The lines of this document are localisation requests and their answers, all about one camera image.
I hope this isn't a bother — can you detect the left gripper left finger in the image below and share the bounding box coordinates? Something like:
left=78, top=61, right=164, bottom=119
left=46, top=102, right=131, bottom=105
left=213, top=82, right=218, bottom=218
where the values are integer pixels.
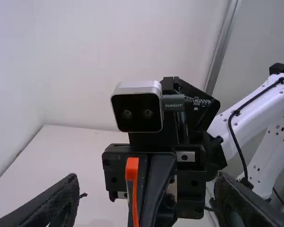
left=0, top=173, right=80, bottom=227

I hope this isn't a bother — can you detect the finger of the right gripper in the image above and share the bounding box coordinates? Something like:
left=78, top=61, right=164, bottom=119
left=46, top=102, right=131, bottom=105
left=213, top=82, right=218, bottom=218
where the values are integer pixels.
left=125, top=157, right=148, bottom=227
left=141, top=152, right=178, bottom=227

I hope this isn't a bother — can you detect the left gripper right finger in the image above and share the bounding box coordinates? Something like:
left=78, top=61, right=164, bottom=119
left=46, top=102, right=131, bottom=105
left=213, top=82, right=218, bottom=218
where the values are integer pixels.
left=213, top=173, right=284, bottom=227

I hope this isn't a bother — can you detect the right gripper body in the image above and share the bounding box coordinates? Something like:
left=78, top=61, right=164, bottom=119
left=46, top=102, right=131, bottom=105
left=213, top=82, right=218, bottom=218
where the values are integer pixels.
left=101, top=76, right=222, bottom=218

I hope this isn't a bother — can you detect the black cable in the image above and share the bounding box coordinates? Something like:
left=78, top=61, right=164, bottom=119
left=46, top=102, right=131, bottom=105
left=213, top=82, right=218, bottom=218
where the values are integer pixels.
left=228, top=70, right=284, bottom=190

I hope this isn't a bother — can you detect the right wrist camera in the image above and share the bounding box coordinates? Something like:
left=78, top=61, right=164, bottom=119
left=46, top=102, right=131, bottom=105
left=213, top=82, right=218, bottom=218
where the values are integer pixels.
left=110, top=80, right=164, bottom=133

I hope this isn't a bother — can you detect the grey cable plug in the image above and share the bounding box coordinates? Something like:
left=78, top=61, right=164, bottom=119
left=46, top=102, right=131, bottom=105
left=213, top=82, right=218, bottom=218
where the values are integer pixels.
left=162, top=94, right=213, bottom=112

